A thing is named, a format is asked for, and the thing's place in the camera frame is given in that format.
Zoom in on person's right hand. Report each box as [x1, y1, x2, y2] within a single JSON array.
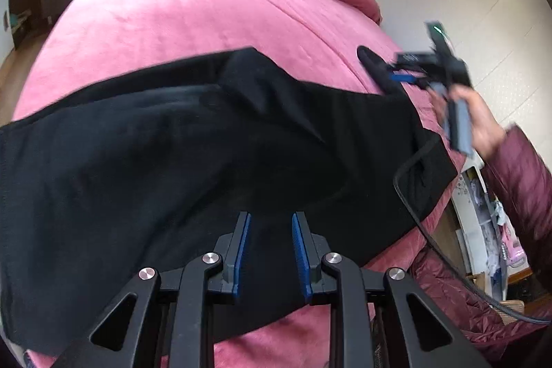
[[429, 86, 508, 160]]

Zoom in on black cable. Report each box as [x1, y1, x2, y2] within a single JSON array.
[[393, 133, 552, 326]]

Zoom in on black pants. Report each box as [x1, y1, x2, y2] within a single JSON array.
[[0, 45, 459, 356]]

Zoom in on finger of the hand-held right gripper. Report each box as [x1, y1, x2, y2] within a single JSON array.
[[385, 67, 425, 87], [394, 52, 435, 67]]

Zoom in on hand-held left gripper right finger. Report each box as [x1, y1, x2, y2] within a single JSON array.
[[291, 211, 492, 368]]

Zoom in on person's right forearm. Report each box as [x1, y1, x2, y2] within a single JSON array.
[[480, 124, 552, 292]]

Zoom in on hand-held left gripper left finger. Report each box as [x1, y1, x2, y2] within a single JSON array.
[[56, 211, 252, 368]]

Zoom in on person's maroon jacket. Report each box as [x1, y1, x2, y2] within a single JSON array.
[[407, 249, 552, 365]]

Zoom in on pink bed blanket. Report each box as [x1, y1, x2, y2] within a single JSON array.
[[11, 0, 464, 368]]

